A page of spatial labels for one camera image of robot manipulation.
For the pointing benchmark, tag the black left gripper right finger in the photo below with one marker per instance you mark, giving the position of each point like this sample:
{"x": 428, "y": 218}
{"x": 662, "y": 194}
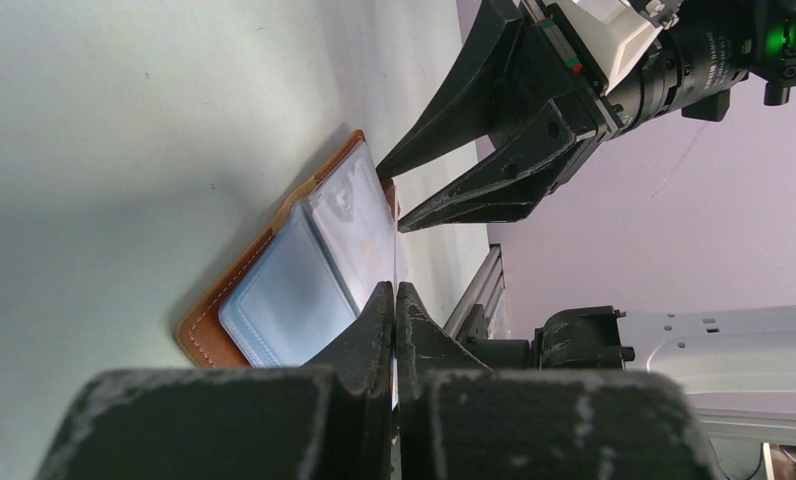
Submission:
{"x": 566, "y": 410}

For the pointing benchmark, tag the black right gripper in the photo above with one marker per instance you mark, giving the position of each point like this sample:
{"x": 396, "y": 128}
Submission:
{"x": 690, "y": 68}

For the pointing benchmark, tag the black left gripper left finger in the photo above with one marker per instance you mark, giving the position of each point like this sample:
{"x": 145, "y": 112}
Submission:
{"x": 327, "y": 419}

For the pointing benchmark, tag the brown leather card holder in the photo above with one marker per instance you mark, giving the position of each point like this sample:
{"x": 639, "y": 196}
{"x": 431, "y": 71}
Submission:
{"x": 281, "y": 301}

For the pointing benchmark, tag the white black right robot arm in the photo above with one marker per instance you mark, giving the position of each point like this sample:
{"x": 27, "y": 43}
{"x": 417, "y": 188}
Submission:
{"x": 738, "y": 368}

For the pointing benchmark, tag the aluminium frame rail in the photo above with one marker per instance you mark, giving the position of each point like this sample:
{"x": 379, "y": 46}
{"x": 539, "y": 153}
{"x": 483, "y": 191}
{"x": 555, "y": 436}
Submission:
{"x": 474, "y": 312}

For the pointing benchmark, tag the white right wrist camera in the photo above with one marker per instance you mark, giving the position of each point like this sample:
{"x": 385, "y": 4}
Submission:
{"x": 617, "y": 33}

